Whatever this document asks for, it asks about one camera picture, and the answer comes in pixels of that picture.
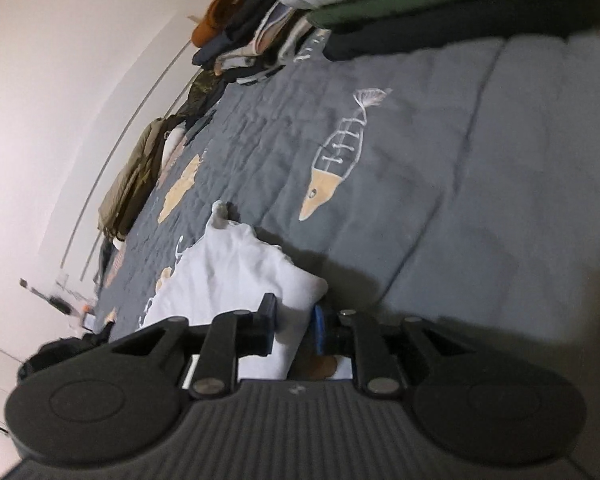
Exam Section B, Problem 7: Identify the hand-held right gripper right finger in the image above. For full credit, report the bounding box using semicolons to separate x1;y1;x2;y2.
310;304;474;399

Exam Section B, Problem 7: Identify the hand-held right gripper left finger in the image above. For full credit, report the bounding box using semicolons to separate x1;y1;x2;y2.
108;292;279;401

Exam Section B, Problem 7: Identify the white hoodie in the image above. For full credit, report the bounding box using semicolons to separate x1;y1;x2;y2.
139;200;353;381

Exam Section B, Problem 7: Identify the stack of folded clothes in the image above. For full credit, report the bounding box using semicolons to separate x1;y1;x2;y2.
190;0;331;86

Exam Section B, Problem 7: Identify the grey printed quilt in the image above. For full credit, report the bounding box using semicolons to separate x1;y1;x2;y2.
95;25;600;461

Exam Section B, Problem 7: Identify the white pillow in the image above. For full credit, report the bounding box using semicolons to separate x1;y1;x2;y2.
161;126;186;166

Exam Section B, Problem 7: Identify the dark flat cloth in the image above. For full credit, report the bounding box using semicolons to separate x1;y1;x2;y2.
182;107;218;146

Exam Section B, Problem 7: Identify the white headboard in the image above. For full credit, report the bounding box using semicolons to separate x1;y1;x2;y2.
40;35;201;281

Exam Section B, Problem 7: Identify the black folded garment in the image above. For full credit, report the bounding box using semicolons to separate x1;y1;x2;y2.
322;0;600;61

